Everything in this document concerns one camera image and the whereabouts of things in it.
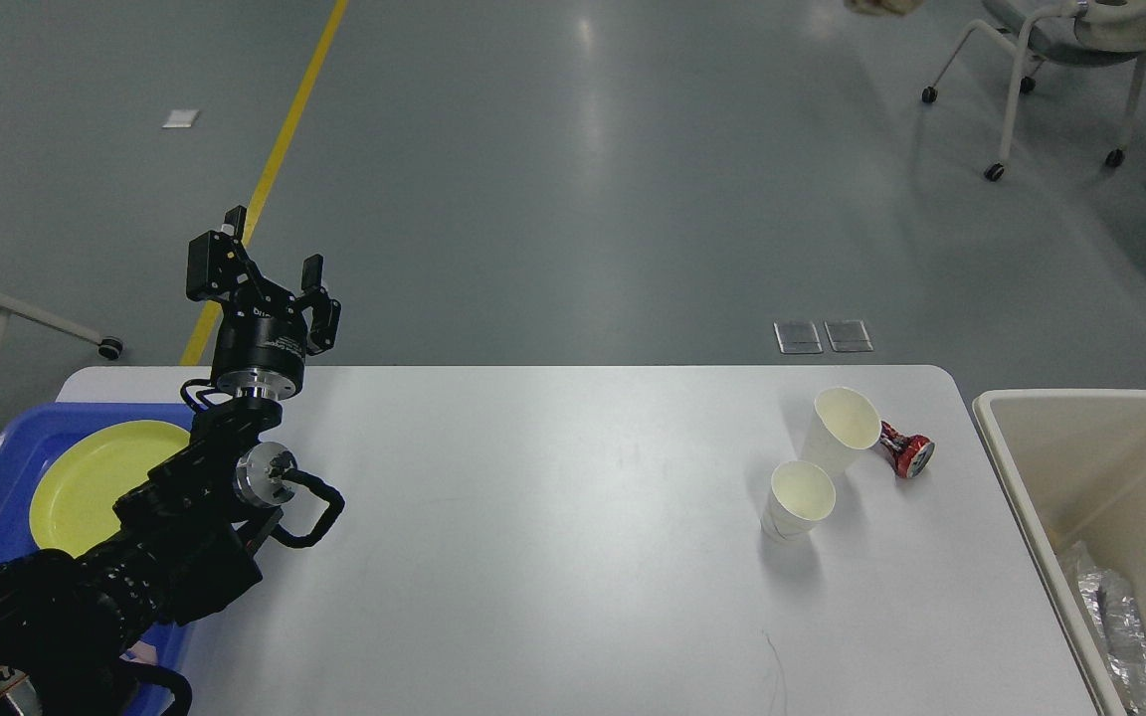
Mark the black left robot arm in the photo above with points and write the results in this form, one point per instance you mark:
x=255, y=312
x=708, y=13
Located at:
x=187, y=536

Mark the left metal floor plate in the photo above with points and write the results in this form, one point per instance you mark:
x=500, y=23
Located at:
x=798, y=338

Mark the pink mug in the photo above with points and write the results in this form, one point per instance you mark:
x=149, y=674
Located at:
x=141, y=652

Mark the beige plastic bin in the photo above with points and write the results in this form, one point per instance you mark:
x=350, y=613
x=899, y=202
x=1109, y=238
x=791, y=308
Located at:
x=1072, y=463

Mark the silver foil wrapper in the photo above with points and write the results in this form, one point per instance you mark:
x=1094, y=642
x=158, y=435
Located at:
x=1108, y=599

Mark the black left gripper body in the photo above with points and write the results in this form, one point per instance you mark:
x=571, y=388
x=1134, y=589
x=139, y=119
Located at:
x=259, y=351

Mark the crushed red soda can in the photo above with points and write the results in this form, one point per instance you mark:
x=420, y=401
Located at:
x=908, y=454

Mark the brown paper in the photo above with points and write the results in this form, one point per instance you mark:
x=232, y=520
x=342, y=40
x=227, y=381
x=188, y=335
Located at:
x=883, y=8

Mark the white chair top right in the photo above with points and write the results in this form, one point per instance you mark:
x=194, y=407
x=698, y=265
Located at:
x=1075, y=34

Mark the blue plastic tray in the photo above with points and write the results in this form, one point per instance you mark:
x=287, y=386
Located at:
x=28, y=446

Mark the white paper cup front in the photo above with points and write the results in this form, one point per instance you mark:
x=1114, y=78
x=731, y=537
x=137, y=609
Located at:
x=800, y=496

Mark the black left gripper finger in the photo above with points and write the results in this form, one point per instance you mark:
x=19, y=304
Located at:
x=220, y=270
x=321, y=312

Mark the right metal floor plate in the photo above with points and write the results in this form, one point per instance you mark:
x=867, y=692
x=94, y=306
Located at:
x=849, y=336

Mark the metal floor plate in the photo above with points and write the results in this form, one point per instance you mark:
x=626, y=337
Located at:
x=798, y=338
x=849, y=336

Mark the small white cup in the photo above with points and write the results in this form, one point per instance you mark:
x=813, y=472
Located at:
x=843, y=424

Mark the yellow plastic plate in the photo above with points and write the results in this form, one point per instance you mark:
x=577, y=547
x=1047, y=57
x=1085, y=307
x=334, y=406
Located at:
x=72, y=508

